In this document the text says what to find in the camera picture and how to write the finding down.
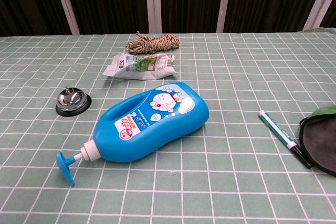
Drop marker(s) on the green white marker pen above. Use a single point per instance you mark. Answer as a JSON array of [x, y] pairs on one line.
[[284, 136]]

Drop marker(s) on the crushed white milk carton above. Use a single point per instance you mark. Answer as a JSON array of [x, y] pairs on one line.
[[139, 66]]

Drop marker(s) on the green checkered tablecloth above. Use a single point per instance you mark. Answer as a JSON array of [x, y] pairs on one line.
[[236, 155]]

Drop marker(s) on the blue pump detergent bottle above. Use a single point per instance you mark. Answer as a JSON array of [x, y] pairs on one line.
[[155, 119]]

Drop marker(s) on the black green eye mask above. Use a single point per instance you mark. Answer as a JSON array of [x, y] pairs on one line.
[[319, 134]]

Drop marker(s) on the white partition frame post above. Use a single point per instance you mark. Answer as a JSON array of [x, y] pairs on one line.
[[153, 1], [224, 1], [319, 1], [65, 1]]

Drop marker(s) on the silver desk call bell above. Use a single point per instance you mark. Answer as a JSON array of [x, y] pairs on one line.
[[70, 100]]

